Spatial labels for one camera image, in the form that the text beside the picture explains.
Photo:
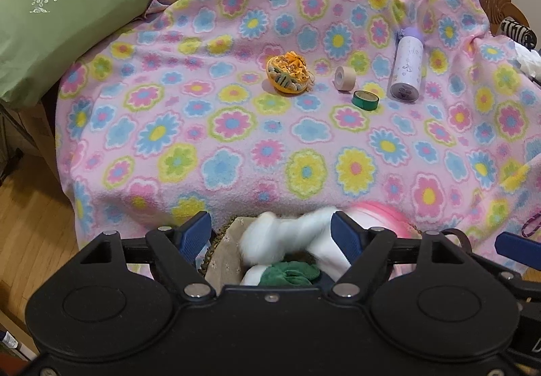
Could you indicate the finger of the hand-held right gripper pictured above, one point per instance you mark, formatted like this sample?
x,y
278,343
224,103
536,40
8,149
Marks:
x,y
528,285
517,247

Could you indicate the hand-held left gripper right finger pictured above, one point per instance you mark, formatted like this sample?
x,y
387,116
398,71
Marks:
x,y
348,232

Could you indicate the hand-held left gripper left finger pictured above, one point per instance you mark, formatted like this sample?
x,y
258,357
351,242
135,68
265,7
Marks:
x,y
194,232

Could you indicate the woven basket with beige lining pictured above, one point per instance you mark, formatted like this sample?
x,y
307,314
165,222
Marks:
x,y
226,251

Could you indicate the white pink striped cloth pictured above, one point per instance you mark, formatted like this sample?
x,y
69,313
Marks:
x,y
389,215

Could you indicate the white tissue pack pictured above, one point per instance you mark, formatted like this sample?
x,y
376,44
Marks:
x,y
251,276

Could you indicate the green velvet scrunchie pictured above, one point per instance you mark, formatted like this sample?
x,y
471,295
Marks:
x,y
287,272

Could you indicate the white plush toy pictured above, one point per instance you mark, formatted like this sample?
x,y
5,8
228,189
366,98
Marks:
x,y
274,236

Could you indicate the green tape roll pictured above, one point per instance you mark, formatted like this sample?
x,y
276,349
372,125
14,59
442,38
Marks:
x,y
364,99

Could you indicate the beige tape roll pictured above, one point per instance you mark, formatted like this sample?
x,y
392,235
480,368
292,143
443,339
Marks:
x,y
343,78

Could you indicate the pink floral fleece blanket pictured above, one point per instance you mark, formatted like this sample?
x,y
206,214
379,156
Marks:
x,y
253,148

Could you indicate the white purple bottle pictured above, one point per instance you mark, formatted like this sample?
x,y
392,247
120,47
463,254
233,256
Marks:
x,y
406,67

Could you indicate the crumpled white tissue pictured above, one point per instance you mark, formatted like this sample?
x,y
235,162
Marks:
x,y
530,61

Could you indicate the zebra striped item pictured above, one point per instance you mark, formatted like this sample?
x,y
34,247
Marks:
x,y
517,32

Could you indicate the green printed cloth bag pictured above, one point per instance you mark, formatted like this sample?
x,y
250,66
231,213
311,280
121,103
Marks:
x,y
63,21

